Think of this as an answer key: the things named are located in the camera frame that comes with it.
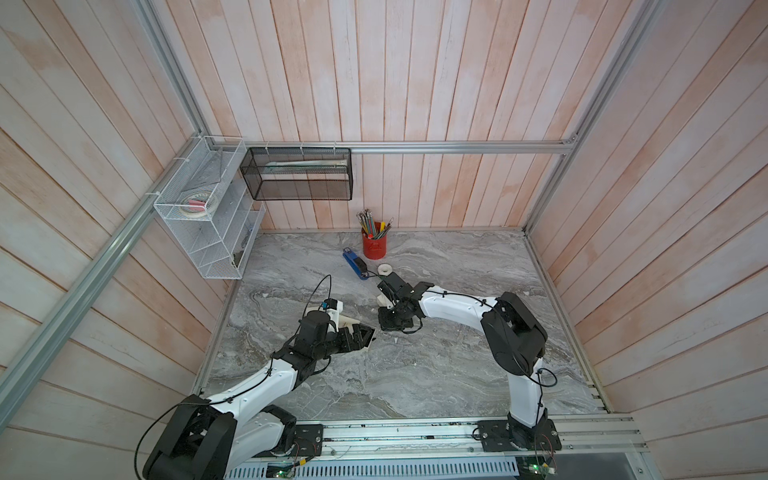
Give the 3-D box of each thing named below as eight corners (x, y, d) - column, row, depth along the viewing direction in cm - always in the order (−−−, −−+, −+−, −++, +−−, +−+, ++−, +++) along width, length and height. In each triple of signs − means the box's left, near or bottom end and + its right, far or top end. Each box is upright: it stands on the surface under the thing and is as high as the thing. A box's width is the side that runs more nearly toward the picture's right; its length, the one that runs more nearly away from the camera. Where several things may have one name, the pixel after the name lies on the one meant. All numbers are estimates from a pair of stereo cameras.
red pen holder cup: (362, 261, 112) (361, 243, 105) (363, 245, 118) (362, 227, 110) (386, 261, 112) (386, 243, 105) (385, 245, 118) (386, 227, 110)
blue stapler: (362, 281, 106) (361, 274, 103) (342, 255, 114) (341, 247, 111) (371, 276, 108) (371, 269, 104) (351, 251, 116) (351, 243, 112)
